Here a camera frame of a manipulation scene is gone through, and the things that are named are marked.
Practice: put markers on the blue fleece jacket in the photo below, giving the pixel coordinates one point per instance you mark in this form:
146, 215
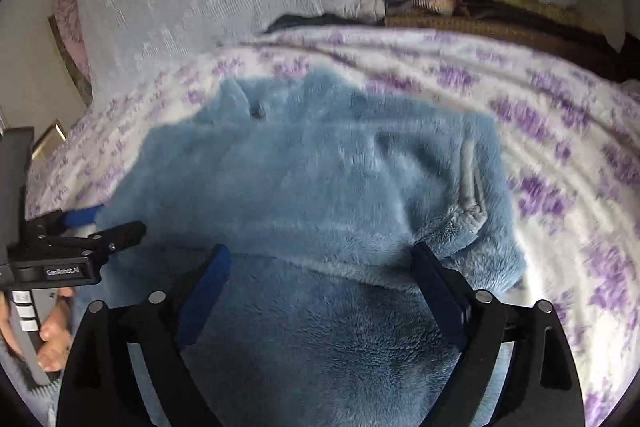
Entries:
310, 187

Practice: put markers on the dark cloth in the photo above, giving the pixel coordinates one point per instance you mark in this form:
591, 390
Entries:
300, 22

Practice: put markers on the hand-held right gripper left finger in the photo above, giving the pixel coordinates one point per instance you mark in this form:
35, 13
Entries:
205, 292

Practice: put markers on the pink quilted cloth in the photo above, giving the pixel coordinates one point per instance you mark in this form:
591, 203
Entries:
65, 22

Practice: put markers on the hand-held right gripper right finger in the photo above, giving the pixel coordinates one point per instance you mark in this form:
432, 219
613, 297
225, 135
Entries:
440, 292

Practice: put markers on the person's left hand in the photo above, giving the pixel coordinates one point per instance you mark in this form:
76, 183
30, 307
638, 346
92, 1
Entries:
52, 334

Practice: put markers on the purple floral bed sheet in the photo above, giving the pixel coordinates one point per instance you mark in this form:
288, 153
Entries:
560, 142

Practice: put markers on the stack of brown folded blankets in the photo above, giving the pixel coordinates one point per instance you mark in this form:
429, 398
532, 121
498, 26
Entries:
525, 29

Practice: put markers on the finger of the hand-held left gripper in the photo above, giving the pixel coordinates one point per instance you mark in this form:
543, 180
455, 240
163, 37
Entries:
80, 217
115, 237

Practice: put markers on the wooden frame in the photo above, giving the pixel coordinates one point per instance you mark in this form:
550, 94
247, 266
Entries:
71, 74

